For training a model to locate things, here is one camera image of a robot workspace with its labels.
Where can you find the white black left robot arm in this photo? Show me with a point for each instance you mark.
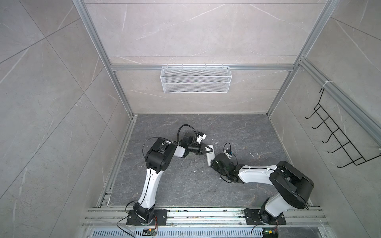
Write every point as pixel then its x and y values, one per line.
pixel 157 160

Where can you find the white wire mesh basket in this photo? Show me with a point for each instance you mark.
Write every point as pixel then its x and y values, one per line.
pixel 194 79

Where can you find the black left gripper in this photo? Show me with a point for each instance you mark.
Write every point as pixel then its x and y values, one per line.
pixel 203 149

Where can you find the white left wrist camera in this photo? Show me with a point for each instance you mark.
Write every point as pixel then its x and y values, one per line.
pixel 200 137

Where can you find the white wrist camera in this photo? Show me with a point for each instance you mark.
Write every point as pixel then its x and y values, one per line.
pixel 228 153
pixel 200 137

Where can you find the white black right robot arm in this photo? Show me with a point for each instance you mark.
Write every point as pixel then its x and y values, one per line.
pixel 293 187

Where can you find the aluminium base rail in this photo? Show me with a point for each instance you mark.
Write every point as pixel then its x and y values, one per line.
pixel 203 217

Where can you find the white remote control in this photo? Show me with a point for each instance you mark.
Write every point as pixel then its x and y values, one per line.
pixel 210 157

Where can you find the aluminium frame profile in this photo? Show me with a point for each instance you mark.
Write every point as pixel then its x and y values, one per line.
pixel 87 21

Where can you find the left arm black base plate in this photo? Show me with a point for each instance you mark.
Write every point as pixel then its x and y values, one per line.
pixel 144 218

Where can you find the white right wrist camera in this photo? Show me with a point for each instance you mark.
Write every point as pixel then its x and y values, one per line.
pixel 228 153

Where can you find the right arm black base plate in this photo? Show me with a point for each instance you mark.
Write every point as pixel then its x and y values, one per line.
pixel 259 217

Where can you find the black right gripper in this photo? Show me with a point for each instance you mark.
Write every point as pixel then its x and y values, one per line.
pixel 214 164

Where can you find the black wire hook rack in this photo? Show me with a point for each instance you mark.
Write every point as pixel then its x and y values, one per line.
pixel 355 157

